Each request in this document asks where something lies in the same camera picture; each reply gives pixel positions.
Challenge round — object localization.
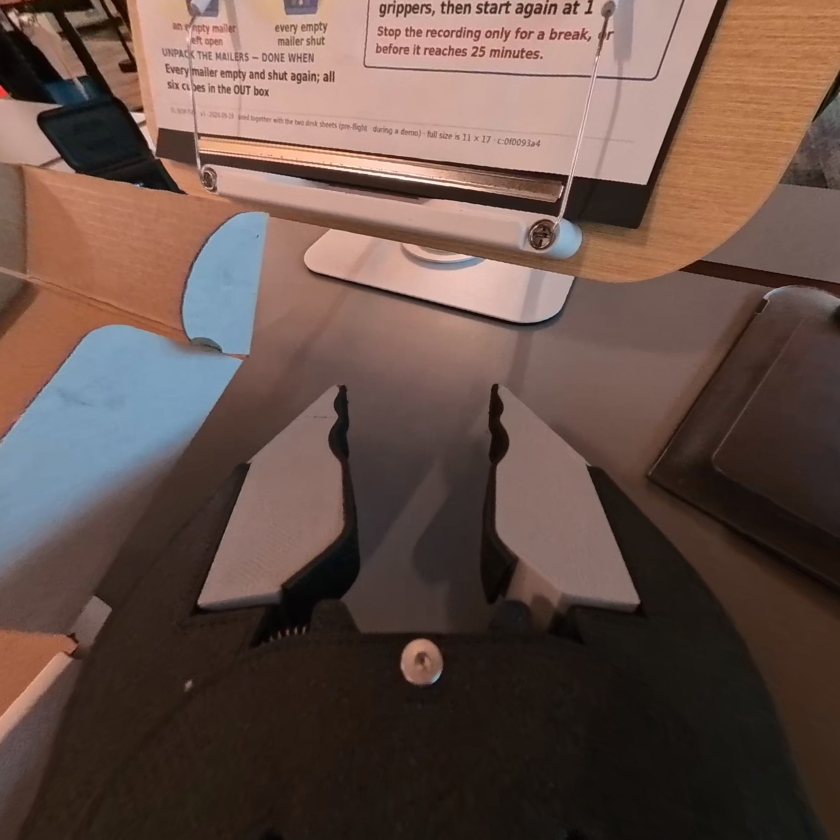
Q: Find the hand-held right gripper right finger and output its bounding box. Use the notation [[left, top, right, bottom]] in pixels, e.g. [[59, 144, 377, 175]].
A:
[[481, 384, 641, 614]]

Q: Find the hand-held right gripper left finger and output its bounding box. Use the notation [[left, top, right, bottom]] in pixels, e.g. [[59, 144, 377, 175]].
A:
[[197, 384, 361, 611]]

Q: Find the white cardboard mailer box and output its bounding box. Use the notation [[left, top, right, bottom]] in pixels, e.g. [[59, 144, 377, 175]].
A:
[[0, 163, 270, 840]]

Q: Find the dark grey tray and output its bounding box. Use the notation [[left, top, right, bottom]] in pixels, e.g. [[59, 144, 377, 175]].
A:
[[646, 285, 840, 592]]

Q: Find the white display stand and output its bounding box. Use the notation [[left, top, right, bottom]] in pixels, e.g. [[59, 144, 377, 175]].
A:
[[199, 164, 584, 326]]

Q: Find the instruction sheet on stand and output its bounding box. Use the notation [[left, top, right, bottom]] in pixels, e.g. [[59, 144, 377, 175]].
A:
[[128, 0, 840, 284]]

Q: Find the printed instruction sheet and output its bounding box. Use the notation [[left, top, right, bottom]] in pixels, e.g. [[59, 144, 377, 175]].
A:
[[131, 0, 719, 188]]

